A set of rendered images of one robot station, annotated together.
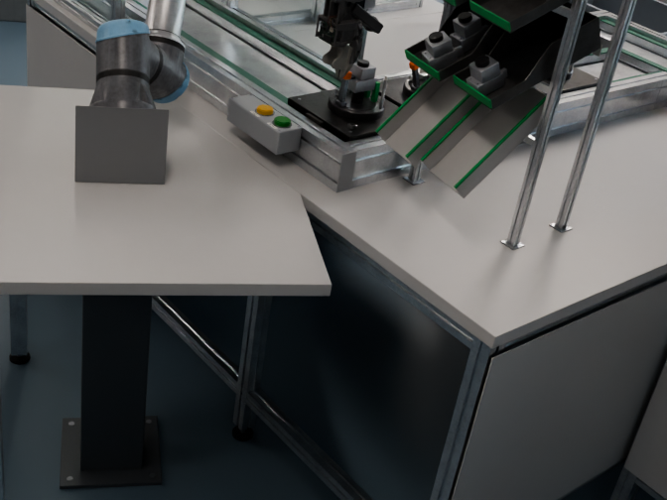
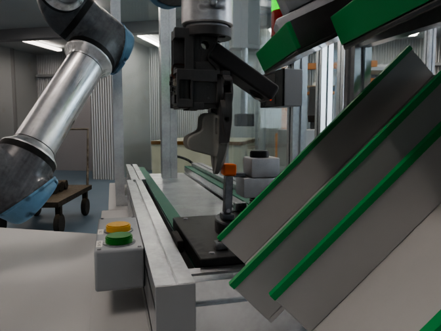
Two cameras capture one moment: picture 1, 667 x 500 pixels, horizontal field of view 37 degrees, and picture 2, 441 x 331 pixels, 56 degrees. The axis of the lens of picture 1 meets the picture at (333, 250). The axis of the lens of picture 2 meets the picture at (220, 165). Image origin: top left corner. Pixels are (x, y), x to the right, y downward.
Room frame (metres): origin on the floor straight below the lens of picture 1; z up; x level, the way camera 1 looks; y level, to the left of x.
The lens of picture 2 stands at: (1.68, -0.26, 1.14)
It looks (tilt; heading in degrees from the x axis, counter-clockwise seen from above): 6 degrees down; 30
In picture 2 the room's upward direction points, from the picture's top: straight up
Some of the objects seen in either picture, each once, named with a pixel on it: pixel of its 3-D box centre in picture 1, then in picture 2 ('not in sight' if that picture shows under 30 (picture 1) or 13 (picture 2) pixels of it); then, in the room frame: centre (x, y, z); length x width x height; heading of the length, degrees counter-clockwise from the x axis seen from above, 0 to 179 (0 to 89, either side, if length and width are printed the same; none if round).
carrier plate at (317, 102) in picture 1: (354, 112); (258, 234); (2.27, 0.00, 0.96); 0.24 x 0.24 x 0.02; 44
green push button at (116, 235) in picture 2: (282, 123); (119, 241); (2.13, 0.17, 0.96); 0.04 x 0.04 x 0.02
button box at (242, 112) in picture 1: (263, 123); (119, 247); (2.18, 0.22, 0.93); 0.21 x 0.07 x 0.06; 44
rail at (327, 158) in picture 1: (239, 95); (147, 227); (2.36, 0.31, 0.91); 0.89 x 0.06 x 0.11; 44
